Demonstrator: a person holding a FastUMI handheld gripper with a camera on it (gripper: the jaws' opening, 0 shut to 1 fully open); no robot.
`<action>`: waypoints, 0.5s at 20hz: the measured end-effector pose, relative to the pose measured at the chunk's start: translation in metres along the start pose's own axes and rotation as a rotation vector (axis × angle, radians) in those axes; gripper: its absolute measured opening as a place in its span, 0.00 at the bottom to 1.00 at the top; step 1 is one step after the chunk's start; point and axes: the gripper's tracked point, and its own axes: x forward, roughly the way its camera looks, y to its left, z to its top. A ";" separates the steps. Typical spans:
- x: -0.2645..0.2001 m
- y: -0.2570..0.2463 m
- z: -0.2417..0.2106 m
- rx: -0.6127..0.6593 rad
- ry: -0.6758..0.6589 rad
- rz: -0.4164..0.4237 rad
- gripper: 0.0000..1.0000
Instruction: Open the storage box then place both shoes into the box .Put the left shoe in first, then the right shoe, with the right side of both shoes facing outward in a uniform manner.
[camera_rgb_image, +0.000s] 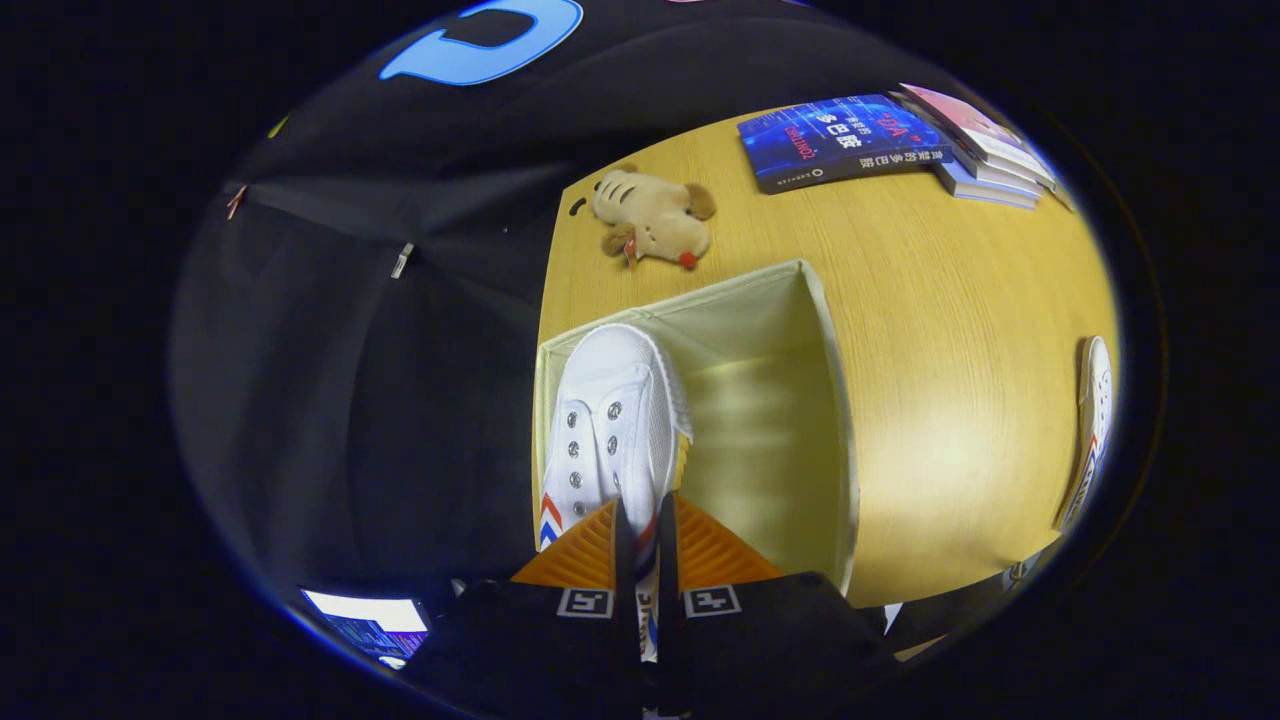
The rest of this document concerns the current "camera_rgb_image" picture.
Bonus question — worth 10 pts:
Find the pale blue edged book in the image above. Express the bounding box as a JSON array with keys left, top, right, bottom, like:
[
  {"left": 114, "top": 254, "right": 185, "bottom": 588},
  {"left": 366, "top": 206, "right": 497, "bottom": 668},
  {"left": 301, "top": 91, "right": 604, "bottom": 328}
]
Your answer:
[{"left": 935, "top": 160, "right": 1043, "bottom": 211}]

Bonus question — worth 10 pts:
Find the tan plush dog toy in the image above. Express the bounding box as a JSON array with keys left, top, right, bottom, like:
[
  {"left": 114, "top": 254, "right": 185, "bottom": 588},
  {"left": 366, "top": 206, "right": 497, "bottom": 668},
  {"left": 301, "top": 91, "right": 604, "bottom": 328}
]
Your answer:
[{"left": 590, "top": 165, "right": 718, "bottom": 271}]

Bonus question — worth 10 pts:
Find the white canvas shoe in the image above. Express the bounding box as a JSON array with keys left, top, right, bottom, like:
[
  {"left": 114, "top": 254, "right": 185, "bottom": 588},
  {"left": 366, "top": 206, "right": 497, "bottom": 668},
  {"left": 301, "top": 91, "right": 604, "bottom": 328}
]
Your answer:
[
  {"left": 538, "top": 322, "right": 694, "bottom": 661},
  {"left": 1052, "top": 335, "right": 1114, "bottom": 533}
]

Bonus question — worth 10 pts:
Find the white paperback book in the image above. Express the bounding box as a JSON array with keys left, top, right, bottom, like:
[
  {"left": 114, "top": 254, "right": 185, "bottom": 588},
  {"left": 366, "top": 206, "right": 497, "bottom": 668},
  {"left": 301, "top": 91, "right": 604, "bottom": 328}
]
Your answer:
[{"left": 930, "top": 130, "right": 1051, "bottom": 196}]

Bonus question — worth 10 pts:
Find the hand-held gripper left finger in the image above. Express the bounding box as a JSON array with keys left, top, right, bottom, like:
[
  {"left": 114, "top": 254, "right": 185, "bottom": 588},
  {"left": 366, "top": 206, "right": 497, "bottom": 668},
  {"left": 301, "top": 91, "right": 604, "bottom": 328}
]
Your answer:
[{"left": 400, "top": 497, "right": 644, "bottom": 720}]

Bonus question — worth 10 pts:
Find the brown fabric storage box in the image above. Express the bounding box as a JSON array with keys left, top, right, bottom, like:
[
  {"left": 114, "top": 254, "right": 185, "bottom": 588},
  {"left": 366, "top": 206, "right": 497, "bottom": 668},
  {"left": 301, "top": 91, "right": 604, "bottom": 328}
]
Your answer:
[{"left": 530, "top": 258, "right": 861, "bottom": 599}]

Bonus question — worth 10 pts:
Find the computer monitor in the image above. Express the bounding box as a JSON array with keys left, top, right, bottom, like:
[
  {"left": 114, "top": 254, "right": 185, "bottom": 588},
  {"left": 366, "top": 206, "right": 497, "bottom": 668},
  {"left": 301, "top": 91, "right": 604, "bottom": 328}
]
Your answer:
[{"left": 300, "top": 588, "right": 431, "bottom": 669}]

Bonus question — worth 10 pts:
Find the dark blue book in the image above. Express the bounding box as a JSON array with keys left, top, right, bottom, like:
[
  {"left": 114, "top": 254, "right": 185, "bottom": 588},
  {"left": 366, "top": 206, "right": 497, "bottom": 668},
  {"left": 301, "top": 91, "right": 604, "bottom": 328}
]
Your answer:
[{"left": 737, "top": 93, "right": 953, "bottom": 195}]

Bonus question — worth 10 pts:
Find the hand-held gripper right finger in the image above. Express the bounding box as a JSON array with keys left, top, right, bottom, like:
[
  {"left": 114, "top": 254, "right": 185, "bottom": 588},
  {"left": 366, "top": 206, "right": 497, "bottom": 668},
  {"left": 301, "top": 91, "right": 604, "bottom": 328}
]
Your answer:
[{"left": 656, "top": 493, "right": 889, "bottom": 720}]

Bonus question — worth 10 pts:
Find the pink cover book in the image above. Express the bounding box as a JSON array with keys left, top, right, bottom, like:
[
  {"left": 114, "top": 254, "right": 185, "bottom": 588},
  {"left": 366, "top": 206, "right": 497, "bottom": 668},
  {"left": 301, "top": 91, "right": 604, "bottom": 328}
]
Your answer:
[{"left": 898, "top": 83, "right": 1058, "bottom": 191}]

